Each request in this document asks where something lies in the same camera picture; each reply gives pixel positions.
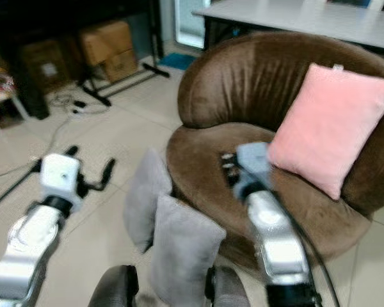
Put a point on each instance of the blue floor mat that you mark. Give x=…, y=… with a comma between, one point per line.
x=177, y=61

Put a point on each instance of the white power strip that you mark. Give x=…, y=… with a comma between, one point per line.
x=82, y=109

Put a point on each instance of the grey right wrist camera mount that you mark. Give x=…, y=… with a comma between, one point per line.
x=253, y=163

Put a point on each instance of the pink square pillow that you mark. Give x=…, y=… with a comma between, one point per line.
x=326, y=128

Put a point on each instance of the white top table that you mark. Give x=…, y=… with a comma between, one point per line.
x=301, y=19

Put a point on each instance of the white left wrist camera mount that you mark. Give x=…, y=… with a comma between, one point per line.
x=61, y=174

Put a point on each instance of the brown round velvet sofa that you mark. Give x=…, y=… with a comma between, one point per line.
x=237, y=83

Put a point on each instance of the white legged stool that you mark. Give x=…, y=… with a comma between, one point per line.
x=1, y=89

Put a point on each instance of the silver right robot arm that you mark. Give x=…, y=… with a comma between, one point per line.
x=281, y=243

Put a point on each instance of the black metal stand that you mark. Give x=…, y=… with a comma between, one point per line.
x=131, y=75

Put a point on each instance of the grey right robot leg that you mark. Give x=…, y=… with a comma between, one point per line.
x=227, y=291

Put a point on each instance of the grey robot leg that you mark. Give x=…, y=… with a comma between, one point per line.
x=114, y=288
x=227, y=291

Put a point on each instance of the white glass door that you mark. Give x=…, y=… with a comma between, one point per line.
x=189, y=22

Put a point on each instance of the small brown cardboard box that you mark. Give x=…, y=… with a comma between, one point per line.
x=121, y=66

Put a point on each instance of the grey left robot leg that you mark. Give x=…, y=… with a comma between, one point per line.
x=114, y=288

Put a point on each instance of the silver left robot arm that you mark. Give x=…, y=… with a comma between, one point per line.
x=25, y=246

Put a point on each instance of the dark labelled cardboard box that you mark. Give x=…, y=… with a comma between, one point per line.
x=45, y=65

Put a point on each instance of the large brown cardboard box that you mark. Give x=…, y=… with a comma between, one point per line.
x=105, y=39

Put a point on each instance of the grey square pillow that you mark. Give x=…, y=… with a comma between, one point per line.
x=185, y=249
x=141, y=198

